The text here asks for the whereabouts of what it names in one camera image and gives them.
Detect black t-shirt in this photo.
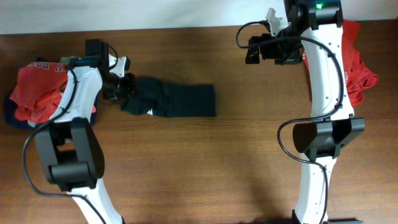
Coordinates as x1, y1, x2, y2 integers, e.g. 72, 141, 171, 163
121, 77, 216, 118

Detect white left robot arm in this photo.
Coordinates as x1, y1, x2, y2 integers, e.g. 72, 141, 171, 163
23, 39, 134, 223

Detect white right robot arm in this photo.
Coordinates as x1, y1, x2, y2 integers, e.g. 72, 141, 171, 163
245, 0, 365, 224

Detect red RAM t-shirt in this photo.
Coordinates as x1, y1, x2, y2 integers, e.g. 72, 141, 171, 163
302, 19, 379, 108

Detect navy folded t-shirt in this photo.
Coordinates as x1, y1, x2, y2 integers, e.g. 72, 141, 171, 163
3, 57, 98, 130

